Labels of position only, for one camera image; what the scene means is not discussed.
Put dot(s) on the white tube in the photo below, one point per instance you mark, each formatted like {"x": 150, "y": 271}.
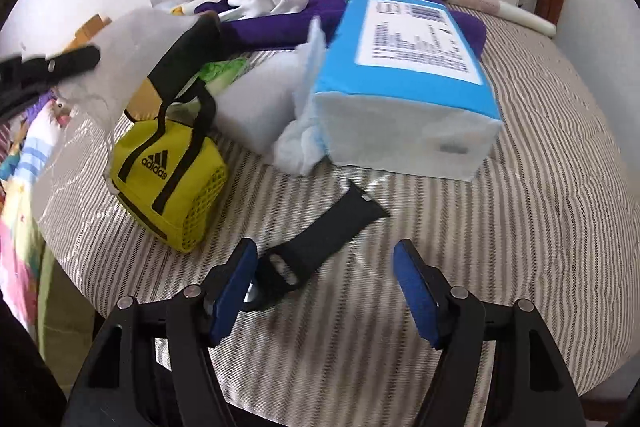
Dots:
{"x": 500, "y": 9}

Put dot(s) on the striped mattress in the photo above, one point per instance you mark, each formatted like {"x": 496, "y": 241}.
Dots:
{"x": 525, "y": 207}

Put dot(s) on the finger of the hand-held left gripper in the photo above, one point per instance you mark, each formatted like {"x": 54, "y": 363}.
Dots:
{"x": 65, "y": 61}

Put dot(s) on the small yellow bag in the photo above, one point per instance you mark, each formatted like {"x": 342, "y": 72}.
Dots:
{"x": 165, "y": 192}

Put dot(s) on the blue tissue pack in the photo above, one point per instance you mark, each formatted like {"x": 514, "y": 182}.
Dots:
{"x": 400, "y": 57}

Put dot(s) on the colourful printed blanket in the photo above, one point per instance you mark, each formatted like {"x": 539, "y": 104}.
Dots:
{"x": 20, "y": 187}

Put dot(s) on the white and yellow roll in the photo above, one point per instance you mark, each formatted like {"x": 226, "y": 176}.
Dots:
{"x": 182, "y": 8}

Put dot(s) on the brown cardboard box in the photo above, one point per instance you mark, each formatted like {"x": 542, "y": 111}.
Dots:
{"x": 90, "y": 27}

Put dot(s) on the purple towel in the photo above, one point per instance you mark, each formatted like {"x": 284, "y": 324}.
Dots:
{"x": 280, "y": 32}

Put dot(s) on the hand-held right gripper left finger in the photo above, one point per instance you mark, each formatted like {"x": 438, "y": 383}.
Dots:
{"x": 234, "y": 294}

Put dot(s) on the green tissue pack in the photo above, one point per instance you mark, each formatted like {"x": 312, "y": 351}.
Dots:
{"x": 260, "y": 102}

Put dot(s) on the translucent white plastic bag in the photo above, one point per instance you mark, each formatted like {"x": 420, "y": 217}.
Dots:
{"x": 125, "y": 37}

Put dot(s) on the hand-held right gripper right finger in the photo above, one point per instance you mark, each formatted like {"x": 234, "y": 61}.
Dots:
{"x": 419, "y": 302}

